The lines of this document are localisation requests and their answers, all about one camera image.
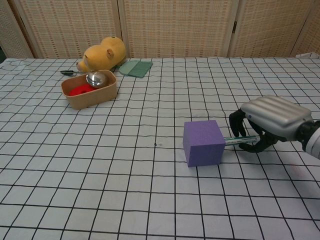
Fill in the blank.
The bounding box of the green white marker pen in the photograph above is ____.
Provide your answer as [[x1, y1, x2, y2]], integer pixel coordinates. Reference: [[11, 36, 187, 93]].
[[223, 135, 261, 146]]

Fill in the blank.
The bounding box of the metal ladle black handle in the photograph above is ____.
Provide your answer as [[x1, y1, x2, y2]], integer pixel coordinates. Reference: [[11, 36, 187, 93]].
[[59, 69, 110, 89]]

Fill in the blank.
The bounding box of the tan rounded box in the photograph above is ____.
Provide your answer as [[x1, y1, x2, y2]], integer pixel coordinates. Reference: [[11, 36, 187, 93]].
[[60, 69, 118, 111]]

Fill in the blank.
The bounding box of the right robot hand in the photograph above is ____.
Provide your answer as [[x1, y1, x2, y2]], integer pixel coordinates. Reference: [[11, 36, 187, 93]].
[[228, 94, 315, 154]]

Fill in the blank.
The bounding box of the red ring disc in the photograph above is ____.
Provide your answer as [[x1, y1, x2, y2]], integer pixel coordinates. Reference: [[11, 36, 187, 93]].
[[69, 84, 96, 97]]

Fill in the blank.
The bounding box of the purple foam cube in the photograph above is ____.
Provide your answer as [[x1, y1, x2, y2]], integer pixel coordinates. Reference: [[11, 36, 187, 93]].
[[182, 119, 226, 168]]

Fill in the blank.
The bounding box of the yellow plush toy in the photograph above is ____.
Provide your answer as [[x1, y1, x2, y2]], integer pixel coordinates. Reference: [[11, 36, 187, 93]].
[[76, 36, 126, 72]]

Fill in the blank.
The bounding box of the woven folding screen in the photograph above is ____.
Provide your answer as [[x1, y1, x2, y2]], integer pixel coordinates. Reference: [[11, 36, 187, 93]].
[[0, 0, 320, 60]]

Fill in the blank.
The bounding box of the checkered white tablecloth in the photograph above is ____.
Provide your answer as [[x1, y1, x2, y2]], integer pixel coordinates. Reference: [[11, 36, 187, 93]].
[[0, 53, 320, 240]]

